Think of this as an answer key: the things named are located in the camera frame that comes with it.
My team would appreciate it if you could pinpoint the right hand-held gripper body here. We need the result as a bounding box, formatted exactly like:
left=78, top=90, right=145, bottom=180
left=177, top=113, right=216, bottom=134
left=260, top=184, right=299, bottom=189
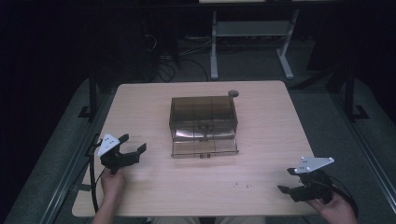
left=289, top=157, right=335, bottom=204

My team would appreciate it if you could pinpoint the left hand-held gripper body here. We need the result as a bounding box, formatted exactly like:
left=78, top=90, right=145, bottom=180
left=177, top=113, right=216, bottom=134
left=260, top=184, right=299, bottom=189
left=97, top=133, right=140, bottom=175

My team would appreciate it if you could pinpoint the brown transparent drawer box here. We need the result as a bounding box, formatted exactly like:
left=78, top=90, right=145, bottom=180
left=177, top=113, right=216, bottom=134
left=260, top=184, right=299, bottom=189
left=168, top=95, right=240, bottom=160

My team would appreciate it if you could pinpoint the person's left hand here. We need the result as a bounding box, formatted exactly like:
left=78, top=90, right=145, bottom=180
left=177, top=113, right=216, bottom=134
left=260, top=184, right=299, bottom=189
left=100, top=169, right=126, bottom=203

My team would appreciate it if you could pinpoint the person's right hand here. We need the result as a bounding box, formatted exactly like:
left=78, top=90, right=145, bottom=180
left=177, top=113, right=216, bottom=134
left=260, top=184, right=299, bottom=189
left=305, top=192, right=359, bottom=224

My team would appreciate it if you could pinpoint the black metal stand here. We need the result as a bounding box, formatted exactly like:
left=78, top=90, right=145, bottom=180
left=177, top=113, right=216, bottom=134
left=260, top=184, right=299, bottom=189
left=78, top=59, right=101, bottom=119
left=340, top=60, right=371, bottom=123

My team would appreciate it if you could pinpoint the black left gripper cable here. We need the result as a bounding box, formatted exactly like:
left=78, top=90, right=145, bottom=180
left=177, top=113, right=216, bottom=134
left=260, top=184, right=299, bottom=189
left=89, top=133, right=108, bottom=215

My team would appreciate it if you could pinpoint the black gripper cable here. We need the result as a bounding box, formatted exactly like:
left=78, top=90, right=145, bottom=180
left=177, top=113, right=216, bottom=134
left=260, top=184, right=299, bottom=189
left=328, top=175, right=360, bottom=218
left=89, top=133, right=108, bottom=215

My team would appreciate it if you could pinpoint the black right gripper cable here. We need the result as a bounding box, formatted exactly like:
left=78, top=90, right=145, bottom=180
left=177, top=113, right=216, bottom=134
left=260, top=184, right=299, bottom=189
left=328, top=175, right=360, bottom=218

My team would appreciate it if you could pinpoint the black floor cable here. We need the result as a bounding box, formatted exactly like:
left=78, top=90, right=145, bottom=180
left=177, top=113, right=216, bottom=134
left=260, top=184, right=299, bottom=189
left=155, top=57, right=210, bottom=83

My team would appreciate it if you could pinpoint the white metal desk frame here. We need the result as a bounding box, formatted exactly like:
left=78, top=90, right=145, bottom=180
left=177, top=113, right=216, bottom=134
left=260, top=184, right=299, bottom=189
left=209, top=8, right=301, bottom=81

